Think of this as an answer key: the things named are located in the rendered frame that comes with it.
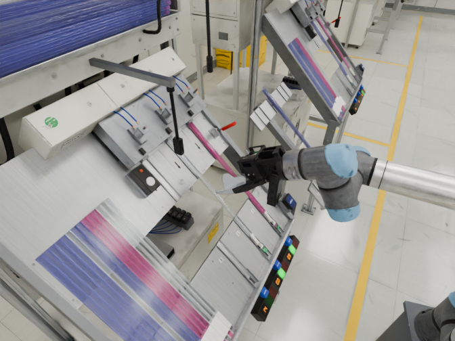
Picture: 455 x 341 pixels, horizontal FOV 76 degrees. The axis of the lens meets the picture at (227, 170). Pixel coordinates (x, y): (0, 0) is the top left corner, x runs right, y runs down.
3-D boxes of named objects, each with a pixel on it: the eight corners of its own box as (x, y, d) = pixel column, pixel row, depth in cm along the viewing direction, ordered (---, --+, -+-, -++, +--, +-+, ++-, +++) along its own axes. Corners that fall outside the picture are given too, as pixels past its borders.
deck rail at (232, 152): (283, 220, 117) (294, 217, 112) (281, 223, 115) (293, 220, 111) (164, 76, 102) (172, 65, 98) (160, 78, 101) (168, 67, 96)
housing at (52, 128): (167, 88, 103) (187, 66, 92) (42, 168, 71) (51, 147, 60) (152, 70, 101) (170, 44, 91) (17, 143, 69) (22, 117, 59)
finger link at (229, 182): (208, 178, 78) (239, 164, 76) (217, 195, 80) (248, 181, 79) (208, 183, 75) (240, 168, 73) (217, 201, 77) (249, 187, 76)
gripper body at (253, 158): (247, 147, 79) (286, 140, 71) (259, 172, 83) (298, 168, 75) (233, 162, 74) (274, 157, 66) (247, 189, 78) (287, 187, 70)
